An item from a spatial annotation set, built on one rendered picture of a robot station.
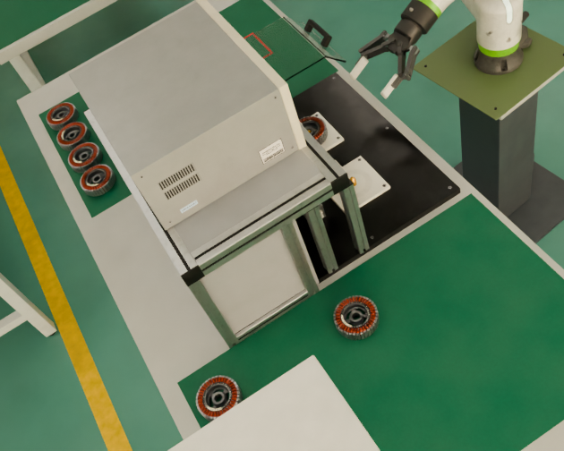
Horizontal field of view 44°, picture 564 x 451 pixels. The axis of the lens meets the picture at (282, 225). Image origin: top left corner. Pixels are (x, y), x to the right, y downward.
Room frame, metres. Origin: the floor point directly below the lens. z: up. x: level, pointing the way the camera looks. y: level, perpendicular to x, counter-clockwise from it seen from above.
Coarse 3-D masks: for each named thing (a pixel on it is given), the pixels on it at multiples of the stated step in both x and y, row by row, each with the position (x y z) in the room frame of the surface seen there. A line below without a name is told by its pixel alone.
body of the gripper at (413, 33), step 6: (402, 24) 1.53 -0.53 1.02; (408, 24) 1.52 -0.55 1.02; (396, 30) 1.54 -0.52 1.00; (402, 30) 1.52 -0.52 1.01; (408, 30) 1.51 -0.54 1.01; (414, 30) 1.50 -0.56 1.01; (420, 30) 1.51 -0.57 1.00; (390, 36) 1.55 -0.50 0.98; (396, 36) 1.54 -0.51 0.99; (402, 36) 1.52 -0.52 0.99; (408, 36) 1.50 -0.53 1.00; (414, 36) 1.50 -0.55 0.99; (420, 36) 1.51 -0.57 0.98; (396, 42) 1.52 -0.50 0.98; (402, 42) 1.51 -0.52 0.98; (408, 42) 1.49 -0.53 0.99; (414, 42) 1.50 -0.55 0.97; (390, 48) 1.52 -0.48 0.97; (396, 48) 1.50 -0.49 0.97; (402, 48) 1.49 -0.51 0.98; (396, 54) 1.50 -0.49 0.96
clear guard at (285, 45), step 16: (256, 32) 1.69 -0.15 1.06; (272, 32) 1.67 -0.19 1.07; (288, 32) 1.64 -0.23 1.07; (304, 32) 1.63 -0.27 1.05; (256, 48) 1.63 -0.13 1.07; (272, 48) 1.60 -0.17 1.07; (288, 48) 1.57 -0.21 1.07; (304, 48) 1.54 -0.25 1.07; (320, 48) 1.53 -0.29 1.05; (272, 64) 1.53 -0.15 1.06; (288, 64) 1.51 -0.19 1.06; (304, 64) 1.48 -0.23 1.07
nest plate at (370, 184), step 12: (360, 156) 1.35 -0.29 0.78; (348, 168) 1.32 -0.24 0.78; (360, 168) 1.30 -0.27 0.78; (372, 168) 1.28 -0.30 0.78; (360, 180) 1.26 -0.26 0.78; (372, 180) 1.24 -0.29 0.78; (384, 180) 1.23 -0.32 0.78; (360, 192) 1.22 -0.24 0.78; (372, 192) 1.20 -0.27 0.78; (360, 204) 1.18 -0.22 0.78
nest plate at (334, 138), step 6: (318, 114) 1.57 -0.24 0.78; (324, 120) 1.54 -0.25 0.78; (330, 126) 1.50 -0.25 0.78; (330, 132) 1.48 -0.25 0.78; (336, 132) 1.47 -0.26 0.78; (330, 138) 1.46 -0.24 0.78; (336, 138) 1.45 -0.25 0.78; (342, 138) 1.44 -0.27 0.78; (324, 144) 1.44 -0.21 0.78; (330, 144) 1.43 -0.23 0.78; (336, 144) 1.43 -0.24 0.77
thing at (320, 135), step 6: (300, 120) 1.54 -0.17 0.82; (306, 120) 1.53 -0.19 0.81; (312, 120) 1.52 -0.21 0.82; (318, 120) 1.51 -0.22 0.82; (306, 126) 1.53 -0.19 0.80; (312, 126) 1.52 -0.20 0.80; (318, 126) 1.49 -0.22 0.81; (324, 126) 1.48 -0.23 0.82; (312, 132) 1.48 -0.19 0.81; (318, 132) 1.46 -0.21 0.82; (324, 132) 1.46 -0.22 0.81; (318, 138) 1.45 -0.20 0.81; (324, 138) 1.45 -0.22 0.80
